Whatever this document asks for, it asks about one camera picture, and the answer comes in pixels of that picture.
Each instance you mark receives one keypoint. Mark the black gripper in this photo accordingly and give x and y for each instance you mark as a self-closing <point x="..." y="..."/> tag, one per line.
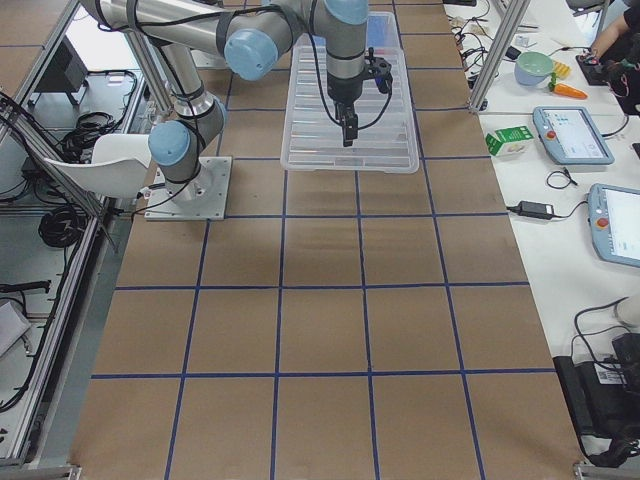
<point x="344" y="90"/>

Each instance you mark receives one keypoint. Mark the green white carton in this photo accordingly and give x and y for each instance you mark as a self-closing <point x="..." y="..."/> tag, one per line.
<point x="509" y="141"/>

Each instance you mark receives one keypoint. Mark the green bowl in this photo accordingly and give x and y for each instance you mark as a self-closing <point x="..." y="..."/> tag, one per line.
<point x="531" y="68"/>

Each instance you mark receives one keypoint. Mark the black power adapter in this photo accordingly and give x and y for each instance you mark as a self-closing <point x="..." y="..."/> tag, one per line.
<point x="534" y="210"/>

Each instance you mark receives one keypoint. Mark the toy carrot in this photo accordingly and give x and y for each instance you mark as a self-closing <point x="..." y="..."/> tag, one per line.
<point x="564" y="90"/>

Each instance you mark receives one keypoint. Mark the yellow toy corn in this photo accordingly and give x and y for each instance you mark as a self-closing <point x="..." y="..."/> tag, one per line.
<point x="561" y="70"/>

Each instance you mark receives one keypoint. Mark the upper teach pendant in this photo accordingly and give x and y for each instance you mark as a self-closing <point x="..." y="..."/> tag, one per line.
<point x="570" y="136"/>

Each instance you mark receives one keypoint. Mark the teach pendant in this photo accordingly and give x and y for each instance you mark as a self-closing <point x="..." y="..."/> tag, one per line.
<point x="570" y="136"/>
<point x="614" y="223"/>

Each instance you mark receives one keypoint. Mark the white chair seat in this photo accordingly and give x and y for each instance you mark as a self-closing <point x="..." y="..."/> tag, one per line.
<point x="118" y="166"/>

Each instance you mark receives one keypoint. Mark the person in black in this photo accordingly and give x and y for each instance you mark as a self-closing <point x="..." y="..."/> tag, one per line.
<point x="614" y="44"/>

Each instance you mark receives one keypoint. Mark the lower teach pendant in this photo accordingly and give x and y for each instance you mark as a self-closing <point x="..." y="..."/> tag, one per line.
<point x="614" y="223"/>

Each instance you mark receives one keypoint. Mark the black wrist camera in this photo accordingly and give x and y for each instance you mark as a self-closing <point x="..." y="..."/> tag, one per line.
<point x="379" y="70"/>

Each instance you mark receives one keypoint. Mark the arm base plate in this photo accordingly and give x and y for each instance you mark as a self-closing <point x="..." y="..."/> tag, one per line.
<point x="203" y="198"/>

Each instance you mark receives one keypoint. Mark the aluminium frame post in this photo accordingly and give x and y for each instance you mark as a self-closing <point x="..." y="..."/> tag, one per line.
<point x="505" y="33"/>

